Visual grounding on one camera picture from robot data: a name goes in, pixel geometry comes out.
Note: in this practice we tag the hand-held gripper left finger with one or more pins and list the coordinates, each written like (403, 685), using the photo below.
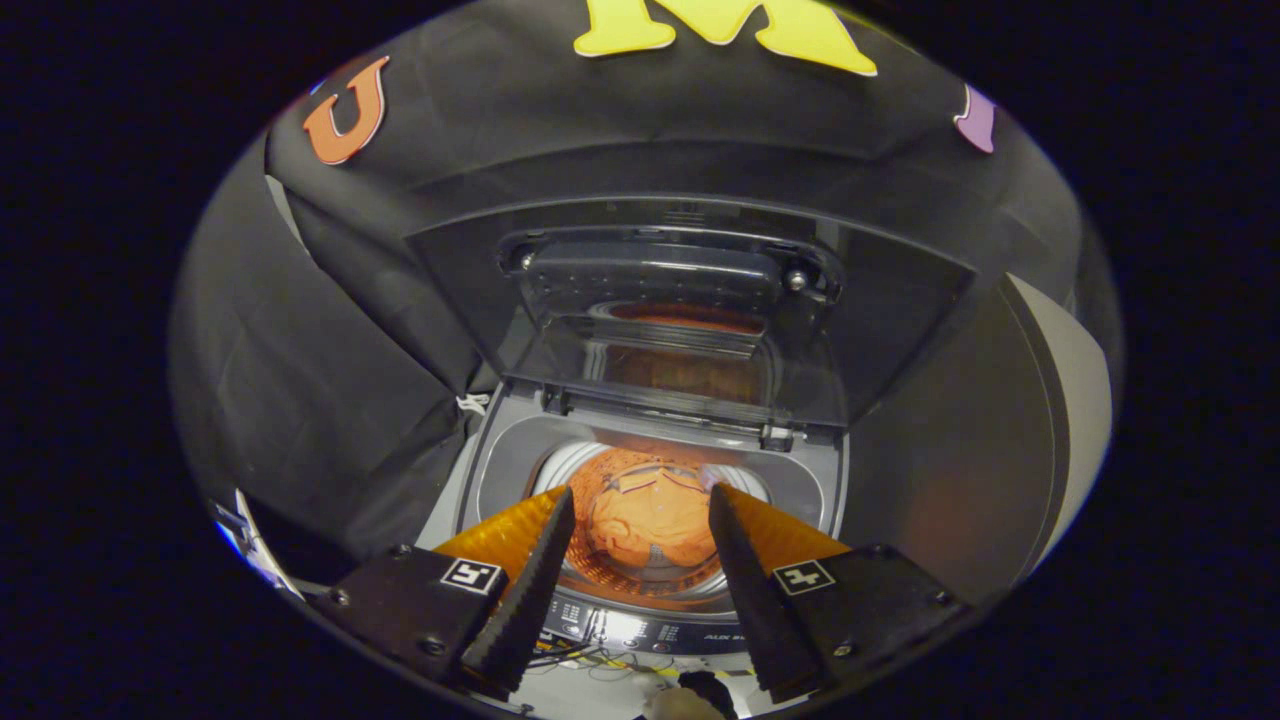
(530, 590)

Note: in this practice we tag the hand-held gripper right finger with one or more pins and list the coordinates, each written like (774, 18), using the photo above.
(745, 590)

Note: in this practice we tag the orange polo shirt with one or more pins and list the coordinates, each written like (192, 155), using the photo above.
(650, 520)

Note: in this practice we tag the white cabinet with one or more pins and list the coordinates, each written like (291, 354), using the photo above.
(950, 450)

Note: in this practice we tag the black backdrop cloth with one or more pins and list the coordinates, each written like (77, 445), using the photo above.
(330, 380)

